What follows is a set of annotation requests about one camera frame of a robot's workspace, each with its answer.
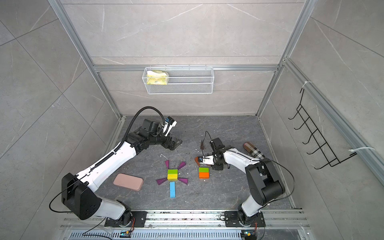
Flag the yellow cloth in basket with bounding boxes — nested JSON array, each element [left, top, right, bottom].
[[146, 70, 169, 85]]

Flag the pink rounded case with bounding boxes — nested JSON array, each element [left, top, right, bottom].
[[113, 174, 144, 192]]

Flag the plaid patterned pouch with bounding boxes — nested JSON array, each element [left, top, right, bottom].
[[243, 142, 266, 160]]

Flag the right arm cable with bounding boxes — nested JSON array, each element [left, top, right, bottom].
[[200, 131, 296, 208]]

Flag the metal front rail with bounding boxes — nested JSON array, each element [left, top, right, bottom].
[[54, 209, 314, 240]]

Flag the orange block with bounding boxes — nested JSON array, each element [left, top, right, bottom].
[[199, 172, 210, 179]]

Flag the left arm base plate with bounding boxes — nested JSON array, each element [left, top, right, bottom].
[[104, 211, 148, 228]]

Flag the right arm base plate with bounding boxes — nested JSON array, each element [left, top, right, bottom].
[[223, 211, 266, 228]]

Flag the light blue long block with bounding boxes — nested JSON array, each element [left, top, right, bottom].
[[170, 182, 176, 199]]

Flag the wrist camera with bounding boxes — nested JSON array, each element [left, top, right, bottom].
[[202, 156, 215, 165], [163, 117, 177, 137]]

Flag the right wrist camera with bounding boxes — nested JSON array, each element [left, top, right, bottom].
[[202, 156, 215, 165]]

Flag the yellow block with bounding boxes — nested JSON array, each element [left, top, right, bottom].
[[167, 174, 178, 181]]

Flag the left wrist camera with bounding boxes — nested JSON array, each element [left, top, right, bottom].
[[163, 117, 177, 137]]

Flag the orange red wedge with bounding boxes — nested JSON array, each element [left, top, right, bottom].
[[195, 157, 203, 167]]

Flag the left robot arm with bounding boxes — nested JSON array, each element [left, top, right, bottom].
[[61, 117, 182, 226]]

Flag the white wire mesh basket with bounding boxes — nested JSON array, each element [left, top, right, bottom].
[[142, 66, 215, 95]]

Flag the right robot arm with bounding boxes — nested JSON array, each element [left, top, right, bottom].
[[203, 138, 286, 222]]

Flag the black wire hook rack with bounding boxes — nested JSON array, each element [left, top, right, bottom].
[[288, 89, 357, 170]]

